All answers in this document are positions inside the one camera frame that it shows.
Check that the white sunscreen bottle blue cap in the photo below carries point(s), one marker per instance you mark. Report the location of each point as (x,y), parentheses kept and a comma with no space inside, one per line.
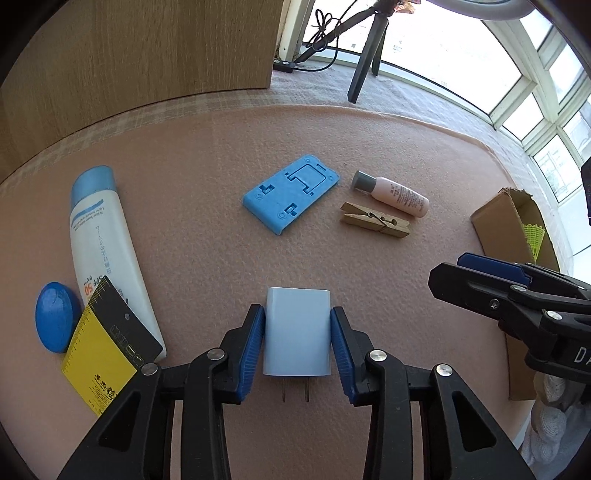
(101,240)

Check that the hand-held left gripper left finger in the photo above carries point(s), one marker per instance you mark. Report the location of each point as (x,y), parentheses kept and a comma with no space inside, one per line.
(251,350)

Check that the person's right hand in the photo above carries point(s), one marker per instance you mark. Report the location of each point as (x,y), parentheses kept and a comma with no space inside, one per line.
(551,424)

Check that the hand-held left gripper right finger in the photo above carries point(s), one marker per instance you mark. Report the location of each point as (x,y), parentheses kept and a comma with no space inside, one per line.
(341,355)

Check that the blue plastic phone stand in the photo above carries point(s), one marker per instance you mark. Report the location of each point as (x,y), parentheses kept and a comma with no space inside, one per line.
(277,203)

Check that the wooden clothespin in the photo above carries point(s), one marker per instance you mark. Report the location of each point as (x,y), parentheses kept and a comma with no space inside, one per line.
(369,221)

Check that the cardboard box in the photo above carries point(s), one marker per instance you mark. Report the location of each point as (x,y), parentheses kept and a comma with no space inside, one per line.
(501,226)

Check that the large light wooden board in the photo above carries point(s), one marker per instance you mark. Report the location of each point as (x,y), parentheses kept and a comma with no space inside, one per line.
(138,55)

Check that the yellow shuttlecock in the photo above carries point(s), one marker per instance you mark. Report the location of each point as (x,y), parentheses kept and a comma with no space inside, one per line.
(535,237)

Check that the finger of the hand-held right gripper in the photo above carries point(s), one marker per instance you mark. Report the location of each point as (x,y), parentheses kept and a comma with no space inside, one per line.
(489,267)
(466,290)

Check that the white charger plug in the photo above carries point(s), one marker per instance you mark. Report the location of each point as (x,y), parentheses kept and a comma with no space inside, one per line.
(298,332)

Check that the blue round lid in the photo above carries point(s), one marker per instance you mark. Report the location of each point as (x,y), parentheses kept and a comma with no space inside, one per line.
(55,316)

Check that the yellow and black notepad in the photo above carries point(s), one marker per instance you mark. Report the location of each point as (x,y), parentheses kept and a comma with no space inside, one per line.
(92,369)

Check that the black tripod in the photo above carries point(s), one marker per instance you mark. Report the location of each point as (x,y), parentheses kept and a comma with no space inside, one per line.
(364,69)

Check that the small pink bottle grey cap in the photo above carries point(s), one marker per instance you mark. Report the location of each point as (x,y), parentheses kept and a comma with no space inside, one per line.
(397,196)

